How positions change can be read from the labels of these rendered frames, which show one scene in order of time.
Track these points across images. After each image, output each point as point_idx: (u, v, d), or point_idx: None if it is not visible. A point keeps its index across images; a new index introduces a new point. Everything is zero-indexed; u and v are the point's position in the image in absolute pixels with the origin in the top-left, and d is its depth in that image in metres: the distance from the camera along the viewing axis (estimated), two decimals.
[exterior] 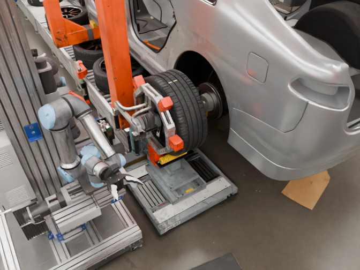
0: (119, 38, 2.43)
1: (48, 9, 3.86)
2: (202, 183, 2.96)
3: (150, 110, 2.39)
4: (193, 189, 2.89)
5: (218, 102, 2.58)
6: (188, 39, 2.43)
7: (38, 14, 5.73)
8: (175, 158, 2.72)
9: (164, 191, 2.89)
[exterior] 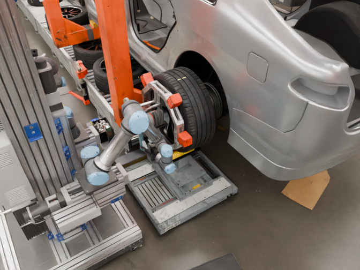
0: (119, 38, 2.43)
1: (48, 9, 3.86)
2: (209, 180, 2.99)
3: (159, 106, 2.42)
4: (200, 186, 2.92)
5: (218, 102, 2.58)
6: (188, 39, 2.43)
7: (38, 14, 5.73)
8: (183, 155, 2.75)
9: (172, 187, 2.92)
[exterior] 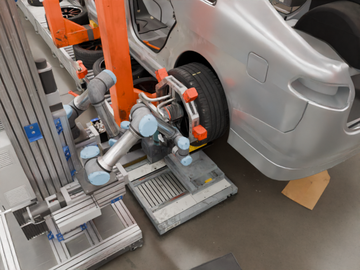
0: (119, 38, 2.43)
1: (48, 9, 3.86)
2: (220, 174, 3.05)
3: (174, 101, 2.48)
4: (212, 180, 2.97)
5: None
6: (188, 39, 2.43)
7: (38, 14, 5.73)
8: (196, 149, 2.80)
9: (184, 181, 2.97)
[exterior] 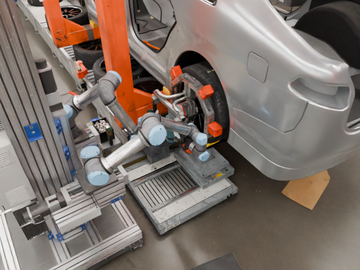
0: (119, 38, 2.43)
1: (48, 9, 3.86)
2: (230, 169, 3.10)
3: (189, 98, 2.51)
4: (222, 174, 3.02)
5: None
6: (188, 39, 2.43)
7: (38, 14, 5.73)
8: (209, 145, 2.83)
9: (195, 176, 3.02)
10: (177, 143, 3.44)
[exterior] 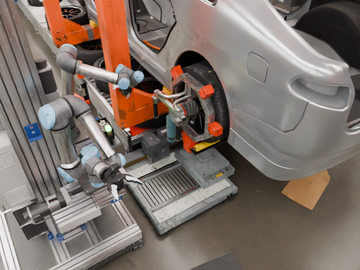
0: (119, 38, 2.43)
1: (48, 9, 3.86)
2: (230, 169, 3.10)
3: (190, 98, 2.51)
4: (223, 174, 3.02)
5: None
6: (188, 39, 2.43)
7: (38, 14, 5.73)
8: (209, 145, 2.84)
9: (195, 176, 3.02)
10: (177, 143, 3.44)
